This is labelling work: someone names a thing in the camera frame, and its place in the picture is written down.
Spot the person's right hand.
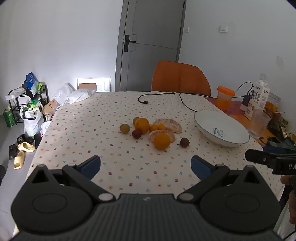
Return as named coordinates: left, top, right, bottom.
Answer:
left=280, top=175, right=296, bottom=225

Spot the white bag with box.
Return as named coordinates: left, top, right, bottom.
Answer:
left=21, top=104, right=43, bottom=137

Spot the crumpled white plastic bag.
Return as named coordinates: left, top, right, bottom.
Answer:
left=52, top=83, right=75, bottom=105

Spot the orange chair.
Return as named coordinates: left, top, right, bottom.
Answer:
left=151, top=61, right=211, bottom=96

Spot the black door handle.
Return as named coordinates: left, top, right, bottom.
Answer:
left=124, top=35, right=137, bottom=52

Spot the large orange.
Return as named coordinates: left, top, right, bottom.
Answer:
left=135, top=117, right=150, bottom=134

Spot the peeled tangerine half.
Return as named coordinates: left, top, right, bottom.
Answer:
left=148, top=130, right=176, bottom=143

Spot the black shoe rack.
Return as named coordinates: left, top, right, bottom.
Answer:
left=8, top=85, right=49, bottom=126

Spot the white ceramic bowl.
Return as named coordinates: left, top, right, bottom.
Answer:
left=194, top=110, right=250, bottom=147

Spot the beige slipper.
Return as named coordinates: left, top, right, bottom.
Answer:
left=13, top=151, right=25, bottom=170
left=17, top=142, right=36, bottom=153

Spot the flat white plastic bag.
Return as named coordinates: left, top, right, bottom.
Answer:
left=67, top=89, right=97, bottom=103

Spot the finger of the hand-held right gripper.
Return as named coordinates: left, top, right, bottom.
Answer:
left=245, top=149, right=279, bottom=169

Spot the blue bag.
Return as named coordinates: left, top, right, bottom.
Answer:
left=25, top=72, right=40, bottom=91

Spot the tall green carton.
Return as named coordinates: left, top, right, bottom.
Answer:
left=3, top=109, right=15, bottom=128

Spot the black cable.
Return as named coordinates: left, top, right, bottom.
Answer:
left=138, top=82, right=254, bottom=113

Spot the orange lidded cup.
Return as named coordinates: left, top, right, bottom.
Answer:
left=216, top=86, right=236, bottom=111

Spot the white milk carton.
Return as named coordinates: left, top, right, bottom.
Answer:
left=245, top=80, right=270, bottom=121

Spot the round orange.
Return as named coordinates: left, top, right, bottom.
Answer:
left=154, top=133, right=171, bottom=150

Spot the clear plastic cup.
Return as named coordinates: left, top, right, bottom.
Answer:
left=248, top=109, right=271, bottom=139

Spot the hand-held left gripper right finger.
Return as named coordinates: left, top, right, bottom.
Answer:
left=178, top=156, right=264, bottom=202

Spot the brown paper bag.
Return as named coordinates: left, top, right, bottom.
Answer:
left=43, top=100, right=56, bottom=116

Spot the white picture frame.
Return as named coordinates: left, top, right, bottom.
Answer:
left=77, top=77, right=111, bottom=92

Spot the floral print tablecloth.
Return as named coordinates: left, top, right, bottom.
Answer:
left=28, top=91, right=285, bottom=202

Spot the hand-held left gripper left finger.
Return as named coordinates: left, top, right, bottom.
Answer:
left=30, top=155, right=116, bottom=202

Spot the grey door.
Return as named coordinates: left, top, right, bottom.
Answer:
left=116, top=0, right=186, bottom=92

